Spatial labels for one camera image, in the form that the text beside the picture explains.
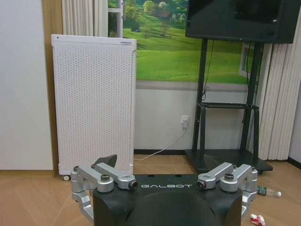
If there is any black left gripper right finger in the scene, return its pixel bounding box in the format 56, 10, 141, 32
197, 155, 259, 218

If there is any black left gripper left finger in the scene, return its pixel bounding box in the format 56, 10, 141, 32
70, 154, 139, 223

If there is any black television stand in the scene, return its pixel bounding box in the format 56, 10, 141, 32
184, 38, 274, 175

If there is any clear plastic bottle green label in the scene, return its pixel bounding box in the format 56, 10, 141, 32
256, 185, 282, 197

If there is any crumpled red white wrapper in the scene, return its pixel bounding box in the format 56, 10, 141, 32
249, 213, 266, 224

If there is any white perforated air purifier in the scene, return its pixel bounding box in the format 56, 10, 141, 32
50, 33, 137, 181

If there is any white pleated curtain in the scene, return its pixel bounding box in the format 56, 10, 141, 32
61, 0, 109, 38
256, 42, 301, 161

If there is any green meadow landscape poster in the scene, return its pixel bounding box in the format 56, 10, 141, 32
107, 0, 261, 84

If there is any black television screen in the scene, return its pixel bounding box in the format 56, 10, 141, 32
185, 0, 296, 44

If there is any white power cable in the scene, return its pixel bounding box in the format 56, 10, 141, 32
134, 127, 187, 161

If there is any white wall power plug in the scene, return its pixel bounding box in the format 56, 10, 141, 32
180, 114, 190, 129

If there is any black television cable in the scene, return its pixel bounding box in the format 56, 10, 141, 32
202, 39, 215, 102

